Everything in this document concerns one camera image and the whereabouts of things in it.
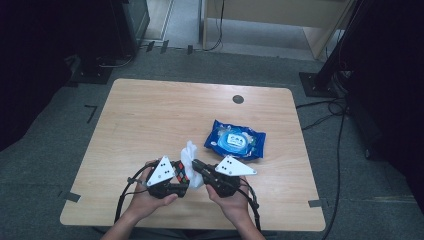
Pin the dark curtain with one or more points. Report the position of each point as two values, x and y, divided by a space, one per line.
393 83
33 66

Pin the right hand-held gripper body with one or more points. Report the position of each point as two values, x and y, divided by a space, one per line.
230 176

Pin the person's right hand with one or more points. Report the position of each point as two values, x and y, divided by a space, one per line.
230 206

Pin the white wet wipe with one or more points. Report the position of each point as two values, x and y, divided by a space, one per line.
190 163

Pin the grey tape piece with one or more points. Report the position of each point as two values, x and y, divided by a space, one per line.
315 203
72 197

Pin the black stand base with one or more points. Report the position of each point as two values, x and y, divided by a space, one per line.
91 71

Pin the black floor tape strip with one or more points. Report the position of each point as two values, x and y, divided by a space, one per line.
190 49

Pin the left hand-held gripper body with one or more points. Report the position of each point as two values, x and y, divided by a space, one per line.
160 173

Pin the black metal stand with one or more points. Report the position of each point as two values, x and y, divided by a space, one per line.
328 75

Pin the black cabinet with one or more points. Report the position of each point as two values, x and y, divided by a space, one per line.
131 23

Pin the blue wet wipes packet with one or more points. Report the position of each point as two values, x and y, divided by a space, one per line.
235 140

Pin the black round table grommet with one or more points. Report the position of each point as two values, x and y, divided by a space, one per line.
238 99

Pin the person's left hand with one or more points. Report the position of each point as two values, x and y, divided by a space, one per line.
146 203

